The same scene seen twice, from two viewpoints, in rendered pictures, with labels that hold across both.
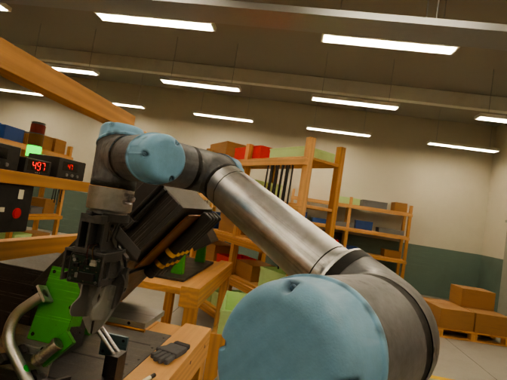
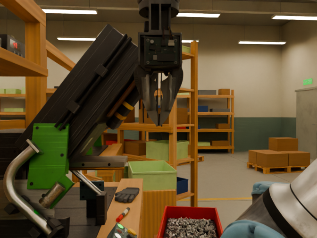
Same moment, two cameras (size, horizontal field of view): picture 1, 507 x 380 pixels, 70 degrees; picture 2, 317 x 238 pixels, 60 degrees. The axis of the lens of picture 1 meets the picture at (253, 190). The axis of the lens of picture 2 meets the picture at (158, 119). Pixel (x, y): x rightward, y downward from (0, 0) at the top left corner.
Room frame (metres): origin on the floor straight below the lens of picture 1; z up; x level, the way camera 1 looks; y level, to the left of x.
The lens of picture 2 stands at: (0.15, 0.34, 1.30)
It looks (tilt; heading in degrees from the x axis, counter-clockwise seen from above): 1 degrees down; 349
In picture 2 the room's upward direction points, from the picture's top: straight up
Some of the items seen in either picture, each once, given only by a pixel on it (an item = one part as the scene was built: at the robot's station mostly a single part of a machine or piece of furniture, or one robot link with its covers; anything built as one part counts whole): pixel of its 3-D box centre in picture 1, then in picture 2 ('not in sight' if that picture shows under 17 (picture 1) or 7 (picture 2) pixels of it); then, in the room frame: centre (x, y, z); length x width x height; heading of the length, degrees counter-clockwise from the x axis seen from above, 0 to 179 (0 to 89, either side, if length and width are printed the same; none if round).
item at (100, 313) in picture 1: (99, 311); (167, 99); (0.63, 0.23, 1.33); 0.06 x 0.03 x 0.09; 171
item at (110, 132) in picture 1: (119, 157); not in sight; (0.63, 0.24, 1.59); 0.09 x 0.08 x 0.11; 45
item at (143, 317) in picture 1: (101, 310); (75, 162); (1.26, 0.45, 1.11); 0.39 x 0.16 x 0.03; 81
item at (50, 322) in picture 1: (65, 301); (52, 154); (1.11, 0.51, 1.17); 0.13 x 0.12 x 0.20; 171
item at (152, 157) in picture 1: (156, 160); not in sight; (0.57, 0.16, 1.59); 0.11 x 0.11 x 0.08; 45
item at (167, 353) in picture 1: (169, 351); (126, 194); (1.50, 0.24, 0.91); 0.20 x 0.11 x 0.03; 160
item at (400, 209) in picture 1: (341, 238); (187, 121); (9.32, -2.43, 1.12); 3.16 x 0.54 x 2.24; 83
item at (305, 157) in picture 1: (247, 235); (128, 122); (4.49, -0.01, 1.19); 2.30 x 0.55 x 2.39; 34
